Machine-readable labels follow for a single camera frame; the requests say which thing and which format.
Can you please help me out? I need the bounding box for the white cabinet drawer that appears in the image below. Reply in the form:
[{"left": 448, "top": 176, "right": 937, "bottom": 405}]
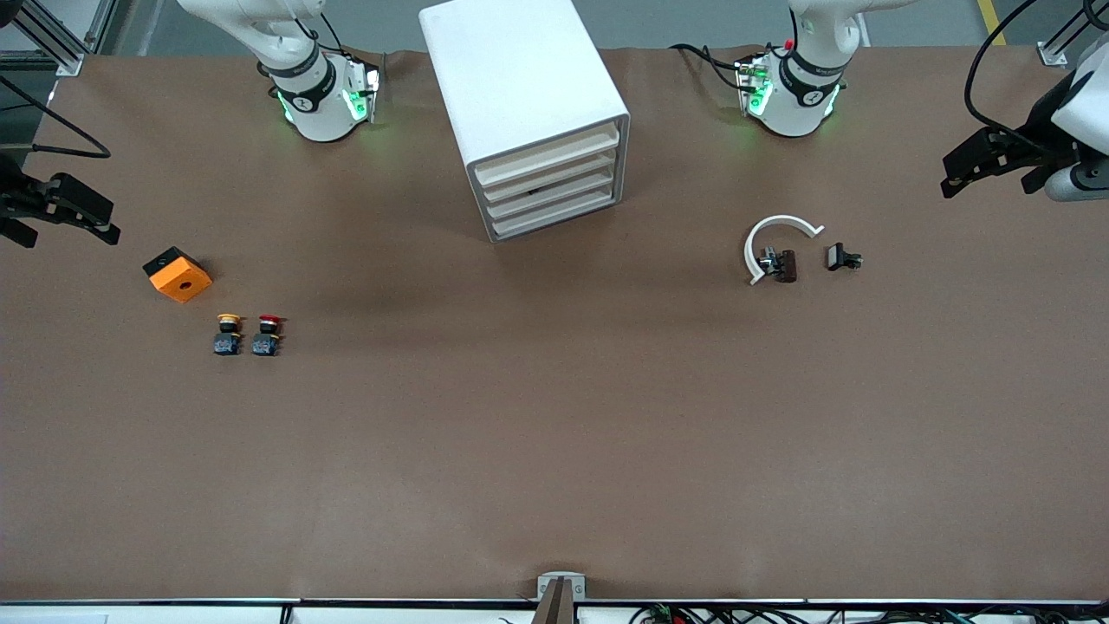
[
  {"left": 474, "top": 121, "right": 621, "bottom": 187},
  {"left": 490, "top": 185, "right": 623, "bottom": 242},
  {"left": 478, "top": 146, "right": 621, "bottom": 206}
]

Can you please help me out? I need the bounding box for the red push button switch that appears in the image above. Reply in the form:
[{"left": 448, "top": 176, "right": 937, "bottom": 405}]
[{"left": 251, "top": 314, "right": 285, "bottom": 358}]

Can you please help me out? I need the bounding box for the grey metal mounting bracket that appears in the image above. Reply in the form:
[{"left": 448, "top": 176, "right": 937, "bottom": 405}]
[{"left": 537, "top": 572, "right": 587, "bottom": 603}]

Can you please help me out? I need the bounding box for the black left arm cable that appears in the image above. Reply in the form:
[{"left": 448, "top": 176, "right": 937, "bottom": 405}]
[{"left": 963, "top": 0, "right": 1041, "bottom": 144}]

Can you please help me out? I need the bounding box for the orange box with hole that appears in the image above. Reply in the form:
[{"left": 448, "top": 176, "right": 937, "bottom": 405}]
[{"left": 143, "top": 246, "right": 213, "bottom": 304}]

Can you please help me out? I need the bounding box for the tangled black cable bundle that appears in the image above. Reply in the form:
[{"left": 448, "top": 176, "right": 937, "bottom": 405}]
[{"left": 628, "top": 604, "right": 1109, "bottom": 624}]

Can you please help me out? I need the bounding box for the white cable tray ledge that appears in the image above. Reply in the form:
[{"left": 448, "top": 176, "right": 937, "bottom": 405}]
[{"left": 0, "top": 604, "right": 1109, "bottom": 624}]

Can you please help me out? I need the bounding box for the white half-round clamp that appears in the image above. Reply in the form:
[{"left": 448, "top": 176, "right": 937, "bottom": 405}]
[{"left": 743, "top": 214, "right": 826, "bottom": 287}]

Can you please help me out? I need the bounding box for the white drawer cabinet housing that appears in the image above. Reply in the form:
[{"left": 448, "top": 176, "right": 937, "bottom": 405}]
[{"left": 419, "top": 0, "right": 631, "bottom": 244}]

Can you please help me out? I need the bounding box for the dark tapered post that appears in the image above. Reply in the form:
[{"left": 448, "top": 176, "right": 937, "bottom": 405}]
[{"left": 531, "top": 579, "right": 575, "bottom": 624}]

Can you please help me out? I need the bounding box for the white plastic tray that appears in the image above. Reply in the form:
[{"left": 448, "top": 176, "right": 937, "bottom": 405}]
[{"left": 483, "top": 166, "right": 622, "bottom": 224}]

